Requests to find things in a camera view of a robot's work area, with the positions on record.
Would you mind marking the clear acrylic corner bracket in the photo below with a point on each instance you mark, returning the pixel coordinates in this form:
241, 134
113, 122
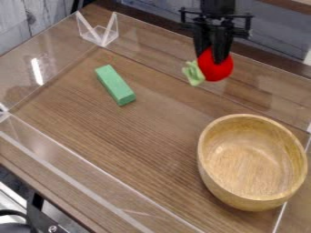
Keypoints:
99, 35

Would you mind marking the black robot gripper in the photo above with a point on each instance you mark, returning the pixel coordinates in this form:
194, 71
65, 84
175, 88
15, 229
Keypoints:
199, 21

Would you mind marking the black table leg bracket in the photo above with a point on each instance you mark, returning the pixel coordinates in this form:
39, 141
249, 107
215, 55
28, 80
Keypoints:
40, 222

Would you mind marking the wooden bowl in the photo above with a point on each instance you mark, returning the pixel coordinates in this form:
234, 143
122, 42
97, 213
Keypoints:
251, 162

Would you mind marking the clear acrylic tray wall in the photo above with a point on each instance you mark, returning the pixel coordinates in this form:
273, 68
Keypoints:
101, 201

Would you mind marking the green foam block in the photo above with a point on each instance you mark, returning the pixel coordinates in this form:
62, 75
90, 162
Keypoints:
115, 84

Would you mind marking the red plush tomato green leaf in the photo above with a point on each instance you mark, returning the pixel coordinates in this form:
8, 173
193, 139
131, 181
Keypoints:
203, 69

